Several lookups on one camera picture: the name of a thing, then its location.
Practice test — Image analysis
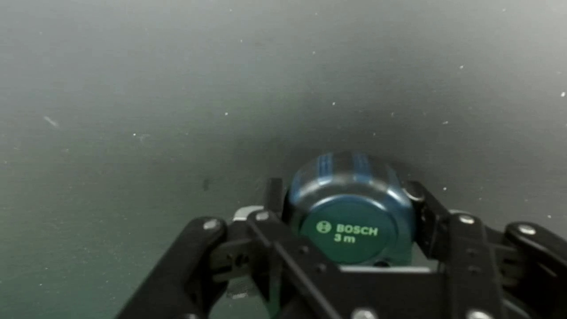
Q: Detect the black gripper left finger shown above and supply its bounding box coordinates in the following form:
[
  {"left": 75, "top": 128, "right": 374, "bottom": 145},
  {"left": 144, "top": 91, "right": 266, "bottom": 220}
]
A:
[{"left": 116, "top": 176, "right": 346, "bottom": 319}]

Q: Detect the blue Bosch tape measure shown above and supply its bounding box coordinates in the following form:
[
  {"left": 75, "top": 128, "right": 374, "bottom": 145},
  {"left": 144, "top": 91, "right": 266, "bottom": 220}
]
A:
[{"left": 282, "top": 149, "right": 419, "bottom": 268}]

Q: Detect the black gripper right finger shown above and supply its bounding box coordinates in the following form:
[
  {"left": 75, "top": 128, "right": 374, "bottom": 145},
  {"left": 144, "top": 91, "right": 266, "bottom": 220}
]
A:
[{"left": 401, "top": 179, "right": 567, "bottom": 319}]

